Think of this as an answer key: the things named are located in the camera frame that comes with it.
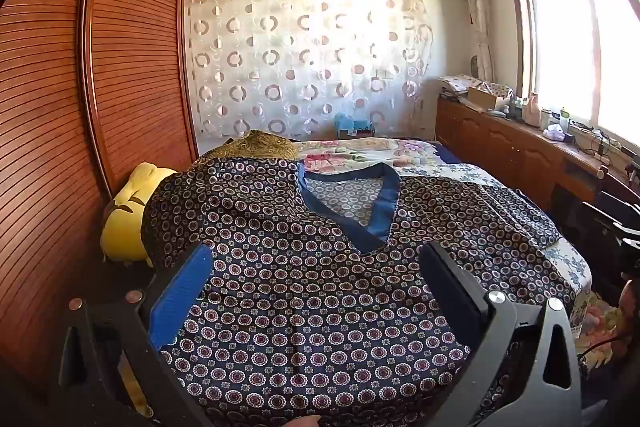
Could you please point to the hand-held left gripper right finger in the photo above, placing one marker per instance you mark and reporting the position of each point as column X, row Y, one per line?
column 452, row 279

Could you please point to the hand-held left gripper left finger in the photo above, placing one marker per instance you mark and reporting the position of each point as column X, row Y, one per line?
column 182, row 294

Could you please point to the navy medallion-print top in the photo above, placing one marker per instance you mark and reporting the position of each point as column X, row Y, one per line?
column 310, row 307

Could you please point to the yellow plush toy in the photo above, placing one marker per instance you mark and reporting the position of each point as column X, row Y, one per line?
column 127, row 217

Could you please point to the blue floral white sheet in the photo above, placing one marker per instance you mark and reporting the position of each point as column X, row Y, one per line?
column 565, row 262

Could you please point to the navy blue bed sheet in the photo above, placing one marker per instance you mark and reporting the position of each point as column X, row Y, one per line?
column 447, row 154

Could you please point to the long wooden cabinet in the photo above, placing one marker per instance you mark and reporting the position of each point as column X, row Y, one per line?
column 500, row 147

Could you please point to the floral rose blanket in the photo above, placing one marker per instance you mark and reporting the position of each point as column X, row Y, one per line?
column 350, row 154

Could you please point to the mustard paisley cloth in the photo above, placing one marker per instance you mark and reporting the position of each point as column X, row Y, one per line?
column 255, row 147

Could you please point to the black chair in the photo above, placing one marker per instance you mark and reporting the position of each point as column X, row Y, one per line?
column 615, row 217

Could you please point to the teal tissue box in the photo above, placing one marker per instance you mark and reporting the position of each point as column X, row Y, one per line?
column 352, row 126

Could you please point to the cardboard box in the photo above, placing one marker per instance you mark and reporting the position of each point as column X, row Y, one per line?
column 485, row 98

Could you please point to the peach ceramic bottle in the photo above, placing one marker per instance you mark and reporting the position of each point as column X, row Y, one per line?
column 532, row 109

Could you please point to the sheer circle-pattern curtain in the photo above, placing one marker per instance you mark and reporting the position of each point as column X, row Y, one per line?
column 310, row 57

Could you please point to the wood-framed window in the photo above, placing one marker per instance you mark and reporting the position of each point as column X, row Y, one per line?
column 575, row 42

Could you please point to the white corner curtain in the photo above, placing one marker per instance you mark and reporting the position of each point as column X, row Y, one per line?
column 472, row 7

